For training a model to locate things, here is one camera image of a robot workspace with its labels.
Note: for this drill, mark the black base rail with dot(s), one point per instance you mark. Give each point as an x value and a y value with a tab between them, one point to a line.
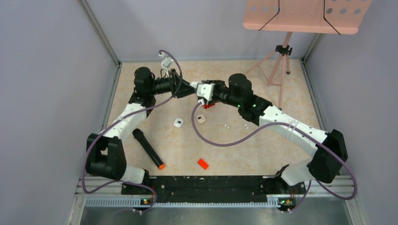
214	189

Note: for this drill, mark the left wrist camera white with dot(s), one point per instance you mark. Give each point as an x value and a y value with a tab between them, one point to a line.
166	62

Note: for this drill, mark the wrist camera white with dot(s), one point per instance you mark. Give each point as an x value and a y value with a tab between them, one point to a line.
205	92
166	62

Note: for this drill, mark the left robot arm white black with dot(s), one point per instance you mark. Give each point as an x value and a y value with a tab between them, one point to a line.
106	156

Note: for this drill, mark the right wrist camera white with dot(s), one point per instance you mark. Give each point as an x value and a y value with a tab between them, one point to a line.
205	92

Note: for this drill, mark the white earbud case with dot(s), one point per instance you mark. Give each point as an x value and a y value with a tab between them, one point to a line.
178	123
195	84

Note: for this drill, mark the black marker orange cap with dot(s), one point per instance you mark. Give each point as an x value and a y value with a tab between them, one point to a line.
140	137

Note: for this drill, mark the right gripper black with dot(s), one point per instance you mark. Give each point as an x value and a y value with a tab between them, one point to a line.
219	83

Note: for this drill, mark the grey cable duct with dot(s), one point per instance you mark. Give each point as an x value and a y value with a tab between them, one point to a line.
136	202

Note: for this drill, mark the pink music stand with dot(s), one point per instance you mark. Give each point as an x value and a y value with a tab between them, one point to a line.
342	17

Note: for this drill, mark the small orange red block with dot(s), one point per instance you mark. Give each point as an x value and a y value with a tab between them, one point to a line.
203	164

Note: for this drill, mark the red block with windows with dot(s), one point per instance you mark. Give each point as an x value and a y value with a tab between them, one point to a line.
206	106

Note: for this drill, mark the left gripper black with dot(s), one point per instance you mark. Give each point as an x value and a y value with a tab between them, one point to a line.
182	87

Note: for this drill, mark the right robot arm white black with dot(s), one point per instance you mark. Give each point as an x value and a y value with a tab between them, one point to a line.
320	145

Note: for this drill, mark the beige earbud case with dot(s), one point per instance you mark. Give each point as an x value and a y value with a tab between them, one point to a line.
200	118

